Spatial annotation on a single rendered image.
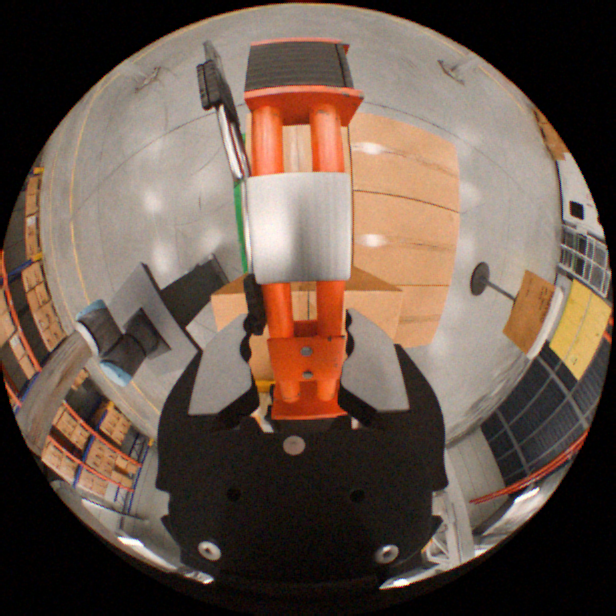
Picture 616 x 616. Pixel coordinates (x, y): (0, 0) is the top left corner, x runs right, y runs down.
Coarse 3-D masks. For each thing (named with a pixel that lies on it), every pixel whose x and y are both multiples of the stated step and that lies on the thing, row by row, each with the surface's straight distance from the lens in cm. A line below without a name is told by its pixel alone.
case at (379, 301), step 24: (240, 288) 39; (312, 288) 35; (360, 288) 37; (384, 288) 39; (216, 312) 39; (240, 312) 37; (312, 312) 35; (360, 312) 37; (384, 312) 39; (264, 336) 38; (264, 360) 41
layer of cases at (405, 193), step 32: (288, 128) 81; (352, 128) 85; (384, 128) 91; (416, 128) 102; (288, 160) 75; (352, 160) 78; (384, 160) 83; (416, 160) 93; (448, 160) 109; (352, 192) 75; (384, 192) 79; (416, 192) 88; (448, 192) 102; (352, 224) 73; (384, 224) 78; (416, 224) 86; (448, 224) 100; (352, 256) 76; (384, 256) 79; (416, 256) 88; (448, 256) 102; (416, 288) 94; (448, 288) 110; (416, 320) 104
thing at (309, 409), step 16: (272, 384) 24; (304, 384) 22; (336, 384) 22; (272, 400) 24; (304, 400) 21; (320, 400) 21; (336, 400) 21; (272, 416) 20; (288, 416) 20; (304, 416) 20; (320, 416) 20; (288, 432) 27
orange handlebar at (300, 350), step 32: (256, 128) 14; (320, 128) 13; (256, 160) 13; (320, 160) 12; (288, 288) 13; (320, 288) 13; (288, 320) 14; (320, 320) 14; (288, 352) 14; (320, 352) 15; (288, 384) 18; (320, 384) 19
